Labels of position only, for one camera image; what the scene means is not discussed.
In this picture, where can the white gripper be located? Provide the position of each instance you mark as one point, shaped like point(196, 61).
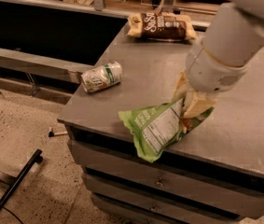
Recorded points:
point(211, 71)

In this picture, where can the green rice chip bag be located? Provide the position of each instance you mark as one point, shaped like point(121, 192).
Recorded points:
point(155, 127)

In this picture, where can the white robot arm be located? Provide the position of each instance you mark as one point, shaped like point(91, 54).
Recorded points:
point(219, 59)

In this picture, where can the brown and yellow snack bag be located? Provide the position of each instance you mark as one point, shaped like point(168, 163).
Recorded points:
point(162, 26)

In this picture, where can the grey drawer cabinet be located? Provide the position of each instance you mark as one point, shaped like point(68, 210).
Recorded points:
point(172, 190)

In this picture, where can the green and silver soda can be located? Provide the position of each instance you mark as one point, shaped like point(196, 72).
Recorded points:
point(102, 77)

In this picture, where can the black metal stand leg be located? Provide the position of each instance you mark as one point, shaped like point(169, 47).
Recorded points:
point(13, 182)

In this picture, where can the small wooden handled tool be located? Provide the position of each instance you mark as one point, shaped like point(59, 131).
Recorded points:
point(52, 133)

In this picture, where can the grey metal shelf rail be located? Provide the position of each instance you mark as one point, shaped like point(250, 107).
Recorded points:
point(43, 66)

